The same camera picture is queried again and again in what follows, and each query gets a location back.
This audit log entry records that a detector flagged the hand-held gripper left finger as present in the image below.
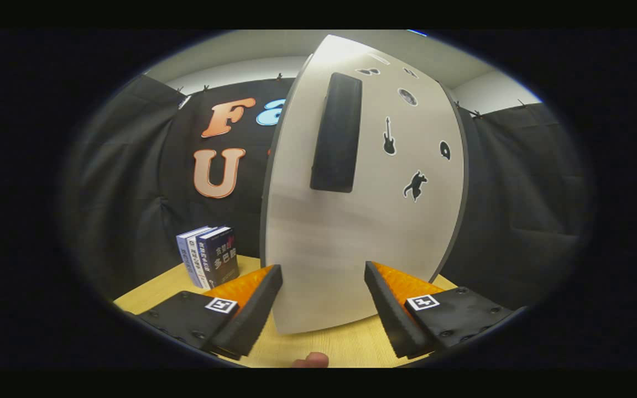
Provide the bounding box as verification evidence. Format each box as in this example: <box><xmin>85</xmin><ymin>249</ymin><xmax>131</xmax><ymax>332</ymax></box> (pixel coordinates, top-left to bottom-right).
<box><xmin>130</xmin><ymin>264</ymin><xmax>284</xmax><ymax>360</ymax></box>

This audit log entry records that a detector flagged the black door handle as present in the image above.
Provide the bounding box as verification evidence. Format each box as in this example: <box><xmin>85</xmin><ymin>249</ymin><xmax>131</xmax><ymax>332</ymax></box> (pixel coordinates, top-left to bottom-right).
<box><xmin>310</xmin><ymin>72</ymin><xmax>363</xmax><ymax>194</ymax></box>

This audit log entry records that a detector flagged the white spine book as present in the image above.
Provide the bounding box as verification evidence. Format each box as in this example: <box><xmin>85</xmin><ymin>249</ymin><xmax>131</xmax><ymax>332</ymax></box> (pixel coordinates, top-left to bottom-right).
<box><xmin>186</xmin><ymin>227</ymin><xmax>218</xmax><ymax>289</ymax></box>

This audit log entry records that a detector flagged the black backdrop cloth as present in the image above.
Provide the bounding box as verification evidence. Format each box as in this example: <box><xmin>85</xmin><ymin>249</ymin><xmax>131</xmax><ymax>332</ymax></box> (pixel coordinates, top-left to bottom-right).
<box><xmin>61</xmin><ymin>75</ymin><xmax>590</xmax><ymax>310</ymax></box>

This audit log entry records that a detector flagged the white cabinet door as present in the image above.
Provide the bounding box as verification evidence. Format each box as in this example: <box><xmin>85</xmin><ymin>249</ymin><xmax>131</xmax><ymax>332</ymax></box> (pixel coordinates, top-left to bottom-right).
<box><xmin>266</xmin><ymin>34</ymin><xmax>466</xmax><ymax>336</ymax></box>

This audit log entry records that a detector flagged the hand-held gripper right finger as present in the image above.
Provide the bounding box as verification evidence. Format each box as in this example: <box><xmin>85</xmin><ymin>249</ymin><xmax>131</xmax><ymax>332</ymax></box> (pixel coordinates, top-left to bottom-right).
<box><xmin>364</xmin><ymin>261</ymin><xmax>518</xmax><ymax>360</ymax></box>

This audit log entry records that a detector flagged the dark navy book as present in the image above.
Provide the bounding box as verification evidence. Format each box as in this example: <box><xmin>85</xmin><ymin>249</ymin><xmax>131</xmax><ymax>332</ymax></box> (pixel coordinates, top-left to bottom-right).
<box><xmin>196</xmin><ymin>226</ymin><xmax>240</xmax><ymax>290</ymax></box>

